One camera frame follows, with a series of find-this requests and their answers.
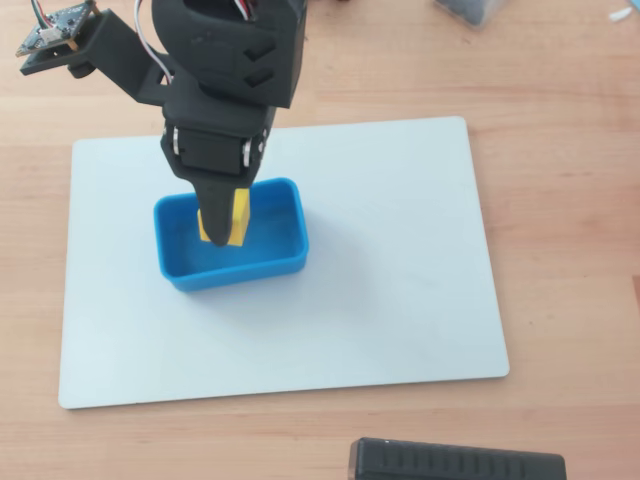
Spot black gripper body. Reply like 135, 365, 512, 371
161, 69, 292, 176

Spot white servo cable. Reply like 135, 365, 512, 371
133, 0, 177, 85

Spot blue rectangular bin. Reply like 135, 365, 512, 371
153, 176, 310, 294

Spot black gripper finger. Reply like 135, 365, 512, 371
159, 124, 269, 249

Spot white rectangular mat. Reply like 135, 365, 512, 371
58, 115, 511, 411

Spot black ribbed box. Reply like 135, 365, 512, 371
348, 436, 568, 480

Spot multicoloured camera cable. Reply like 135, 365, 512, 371
28, 0, 55, 27

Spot camera circuit board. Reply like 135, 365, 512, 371
14, 0, 99, 59

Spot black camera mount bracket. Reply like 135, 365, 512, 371
19, 8, 177, 107

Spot yellow cube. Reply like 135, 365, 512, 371
197, 188, 251, 249

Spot clear box with dark contents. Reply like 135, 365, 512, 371
431, 0, 507, 32

